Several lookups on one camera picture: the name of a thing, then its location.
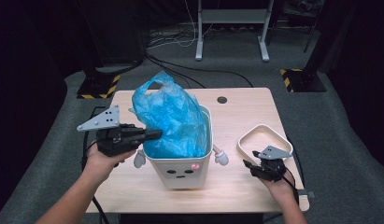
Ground right hand-held gripper cable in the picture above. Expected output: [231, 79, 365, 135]
[270, 164, 302, 206]

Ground blue plastic bag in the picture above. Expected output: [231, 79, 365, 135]
[128, 70, 209, 159]

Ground hand-held gripper cable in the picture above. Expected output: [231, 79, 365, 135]
[270, 164, 302, 206]
[80, 130, 111, 224]

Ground black floor cable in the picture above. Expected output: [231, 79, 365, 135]
[145, 54, 254, 89]

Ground person's right hand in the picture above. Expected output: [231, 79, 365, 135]
[260, 173, 298, 203]

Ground white trash bin with face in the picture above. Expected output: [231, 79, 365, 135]
[133, 104, 230, 190]

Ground black stand base striped edge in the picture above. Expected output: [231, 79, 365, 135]
[77, 69, 121, 100]
[279, 67, 327, 93]

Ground person's left hand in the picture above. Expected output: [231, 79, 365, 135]
[86, 143, 137, 181]

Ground white metal desk frame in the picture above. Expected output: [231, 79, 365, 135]
[194, 0, 275, 63]

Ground white floor cable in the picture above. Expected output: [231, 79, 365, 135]
[147, 0, 202, 49]

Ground left hand-held gripper cable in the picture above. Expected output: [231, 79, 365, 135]
[80, 130, 111, 224]

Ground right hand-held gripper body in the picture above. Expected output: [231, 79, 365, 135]
[249, 145, 293, 183]

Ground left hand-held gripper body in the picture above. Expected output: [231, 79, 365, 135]
[76, 105, 147, 158]

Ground white bin rim ring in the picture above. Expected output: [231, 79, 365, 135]
[236, 123, 294, 166]

